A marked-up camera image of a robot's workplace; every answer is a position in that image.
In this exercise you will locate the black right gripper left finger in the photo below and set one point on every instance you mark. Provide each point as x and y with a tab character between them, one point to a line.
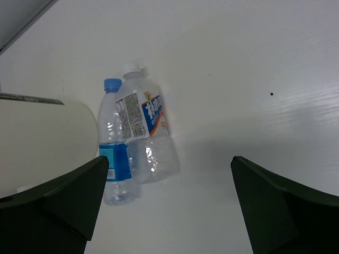
58	216

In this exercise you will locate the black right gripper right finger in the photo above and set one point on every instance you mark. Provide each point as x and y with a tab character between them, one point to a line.
284	216

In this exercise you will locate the blue cap water bottle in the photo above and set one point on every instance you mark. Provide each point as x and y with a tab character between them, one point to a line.
120	188

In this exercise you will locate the white cap labelled bottle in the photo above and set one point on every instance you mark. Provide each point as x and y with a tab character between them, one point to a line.
150	149

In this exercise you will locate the white round bin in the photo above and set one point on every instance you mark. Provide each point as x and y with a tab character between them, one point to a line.
42	138

